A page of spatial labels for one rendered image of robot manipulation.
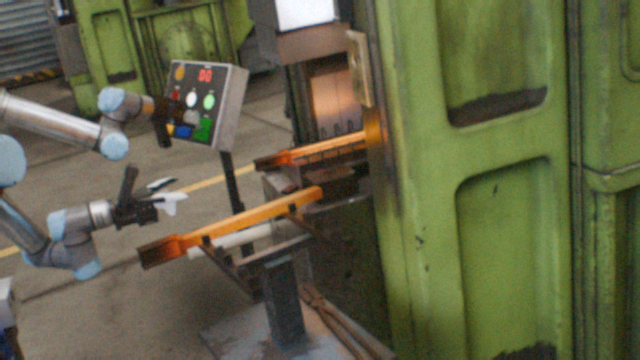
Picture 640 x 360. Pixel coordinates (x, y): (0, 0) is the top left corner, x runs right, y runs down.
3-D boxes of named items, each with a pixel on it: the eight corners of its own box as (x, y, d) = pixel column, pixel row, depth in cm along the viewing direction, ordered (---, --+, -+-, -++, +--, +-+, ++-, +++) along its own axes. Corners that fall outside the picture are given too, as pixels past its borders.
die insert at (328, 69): (315, 77, 189) (311, 55, 187) (306, 73, 196) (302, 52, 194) (414, 53, 198) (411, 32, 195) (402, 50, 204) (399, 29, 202)
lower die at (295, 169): (302, 191, 194) (298, 163, 191) (281, 170, 212) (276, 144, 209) (436, 153, 206) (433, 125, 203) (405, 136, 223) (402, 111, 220)
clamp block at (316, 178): (318, 206, 183) (314, 183, 181) (307, 195, 191) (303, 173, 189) (359, 193, 187) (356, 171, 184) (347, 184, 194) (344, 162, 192)
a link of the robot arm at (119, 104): (92, 108, 209) (102, 81, 207) (125, 116, 217) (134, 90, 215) (104, 117, 203) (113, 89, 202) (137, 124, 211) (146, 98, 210)
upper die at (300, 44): (281, 66, 181) (274, 29, 178) (259, 55, 199) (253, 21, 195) (424, 32, 193) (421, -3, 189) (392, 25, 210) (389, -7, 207)
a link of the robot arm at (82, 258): (77, 265, 194) (65, 230, 190) (109, 267, 189) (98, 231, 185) (57, 280, 187) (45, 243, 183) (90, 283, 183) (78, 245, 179)
